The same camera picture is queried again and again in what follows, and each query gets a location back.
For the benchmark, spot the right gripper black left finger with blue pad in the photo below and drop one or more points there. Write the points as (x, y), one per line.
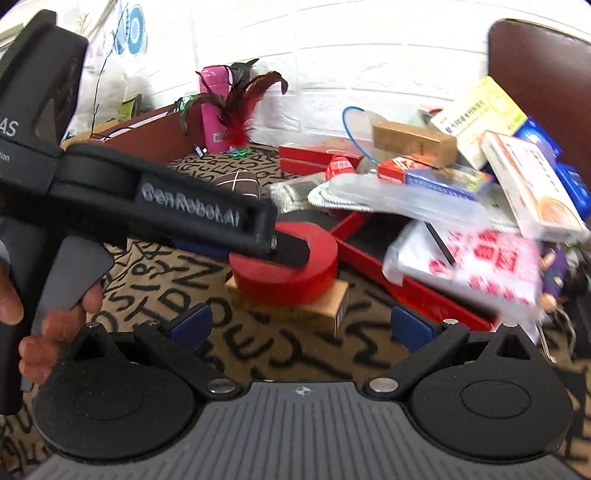
(129, 395)

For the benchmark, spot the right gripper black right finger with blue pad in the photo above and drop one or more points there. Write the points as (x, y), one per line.
(487, 396)

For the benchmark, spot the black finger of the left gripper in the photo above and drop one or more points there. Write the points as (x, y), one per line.
(289, 250)

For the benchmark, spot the red tape roll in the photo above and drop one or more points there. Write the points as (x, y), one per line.
(278, 285)

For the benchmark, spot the orange white medicine box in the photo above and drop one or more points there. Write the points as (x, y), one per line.
(542, 207)

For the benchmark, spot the clear plastic tube case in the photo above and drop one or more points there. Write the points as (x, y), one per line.
(411, 201)

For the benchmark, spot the person's left hand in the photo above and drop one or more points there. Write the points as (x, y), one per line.
(40, 353)

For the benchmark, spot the red tray lid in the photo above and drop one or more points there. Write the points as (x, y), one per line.
(363, 240)

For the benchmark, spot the small brown cardboard box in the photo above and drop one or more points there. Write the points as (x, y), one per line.
(324, 315)

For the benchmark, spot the brown checkered pouch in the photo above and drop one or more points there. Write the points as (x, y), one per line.
(242, 181)

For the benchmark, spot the letter patterned tablecloth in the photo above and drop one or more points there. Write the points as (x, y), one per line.
(152, 282)

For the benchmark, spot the brown long box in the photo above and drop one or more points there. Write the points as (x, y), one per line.
(156, 136)

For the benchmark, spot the red white plastic packet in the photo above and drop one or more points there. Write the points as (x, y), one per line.
(494, 271)

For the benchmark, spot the red feather toy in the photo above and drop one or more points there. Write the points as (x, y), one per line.
(237, 109)

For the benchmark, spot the tan rectangular box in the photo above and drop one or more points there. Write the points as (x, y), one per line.
(424, 145)

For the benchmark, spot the red blue toothpaste box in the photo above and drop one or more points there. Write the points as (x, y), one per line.
(457, 180)

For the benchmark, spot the pink water bottle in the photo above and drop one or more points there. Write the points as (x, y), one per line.
(217, 79)

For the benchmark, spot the blue medicine box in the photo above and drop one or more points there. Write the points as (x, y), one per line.
(575, 187)
(532, 132)

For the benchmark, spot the yellow medicine box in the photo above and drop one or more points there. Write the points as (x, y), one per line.
(485, 108)

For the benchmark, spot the dark wooden headboard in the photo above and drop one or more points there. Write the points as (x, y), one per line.
(547, 73)

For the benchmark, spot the purple figure keychain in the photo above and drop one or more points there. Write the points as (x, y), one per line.
(554, 270)

